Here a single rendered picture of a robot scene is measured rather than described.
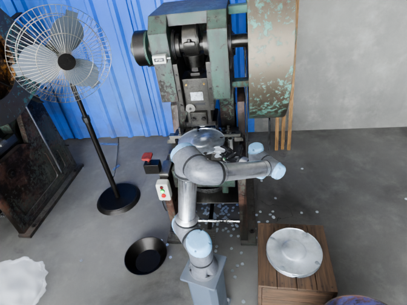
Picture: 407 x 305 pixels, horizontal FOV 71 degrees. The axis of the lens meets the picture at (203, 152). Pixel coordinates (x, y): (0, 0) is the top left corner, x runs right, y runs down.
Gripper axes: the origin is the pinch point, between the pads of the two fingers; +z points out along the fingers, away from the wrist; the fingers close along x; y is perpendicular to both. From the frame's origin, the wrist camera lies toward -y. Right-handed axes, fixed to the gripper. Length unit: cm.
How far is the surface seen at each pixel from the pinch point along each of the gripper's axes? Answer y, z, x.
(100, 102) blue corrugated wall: -17, 188, 29
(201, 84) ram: -5.5, 12.3, -35.4
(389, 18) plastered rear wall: -191, -25, -29
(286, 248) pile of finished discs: 8, -54, 40
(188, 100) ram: 0.0, 19.4, -25.9
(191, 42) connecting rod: -3, 13, -59
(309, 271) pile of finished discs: 12, -69, 40
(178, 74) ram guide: 4.1, 18.9, -43.2
